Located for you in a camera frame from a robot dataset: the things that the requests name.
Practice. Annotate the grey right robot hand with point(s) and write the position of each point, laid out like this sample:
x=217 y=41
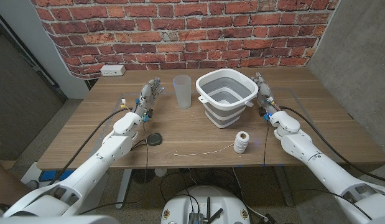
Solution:
x=264 y=91

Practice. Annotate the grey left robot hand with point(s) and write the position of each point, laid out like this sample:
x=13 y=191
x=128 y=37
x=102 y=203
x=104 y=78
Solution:
x=146 y=93

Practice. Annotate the translucent plastic cup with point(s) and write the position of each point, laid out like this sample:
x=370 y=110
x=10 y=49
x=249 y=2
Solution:
x=182 y=91

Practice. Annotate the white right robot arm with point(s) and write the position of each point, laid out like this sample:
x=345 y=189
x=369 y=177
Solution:
x=319 y=161

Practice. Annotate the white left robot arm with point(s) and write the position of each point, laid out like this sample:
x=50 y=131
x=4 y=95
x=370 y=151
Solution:
x=95 y=158

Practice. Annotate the white grey collapsible bucket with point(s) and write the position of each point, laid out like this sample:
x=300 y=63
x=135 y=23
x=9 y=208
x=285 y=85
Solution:
x=224 y=115

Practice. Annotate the white spool of thread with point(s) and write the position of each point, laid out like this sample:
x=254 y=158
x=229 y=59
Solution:
x=241 y=142

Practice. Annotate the white power outlet box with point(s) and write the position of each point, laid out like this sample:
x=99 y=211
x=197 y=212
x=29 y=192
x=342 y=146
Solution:
x=112 y=70

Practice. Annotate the printed red brick backdrop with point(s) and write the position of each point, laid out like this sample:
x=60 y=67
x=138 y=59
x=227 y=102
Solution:
x=186 y=34

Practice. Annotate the grey table leg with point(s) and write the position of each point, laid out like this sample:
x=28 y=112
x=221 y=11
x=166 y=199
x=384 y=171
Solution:
x=284 y=186

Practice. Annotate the white table leg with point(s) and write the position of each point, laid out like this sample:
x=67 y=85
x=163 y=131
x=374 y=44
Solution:
x=123 y=189

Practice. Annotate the white robot torso base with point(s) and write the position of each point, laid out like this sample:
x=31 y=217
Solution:
x=179 y=205

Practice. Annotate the blue object on floor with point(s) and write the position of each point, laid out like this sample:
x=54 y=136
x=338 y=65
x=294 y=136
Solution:
x=50 y=175

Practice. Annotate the black antenna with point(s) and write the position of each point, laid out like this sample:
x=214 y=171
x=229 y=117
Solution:
x=208 y=207

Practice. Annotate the small grey electronics box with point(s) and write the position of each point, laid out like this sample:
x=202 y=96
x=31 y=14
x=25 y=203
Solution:
x=195 y=218

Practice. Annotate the person's bare leg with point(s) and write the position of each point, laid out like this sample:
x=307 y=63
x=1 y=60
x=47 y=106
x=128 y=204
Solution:
x=5 y=186

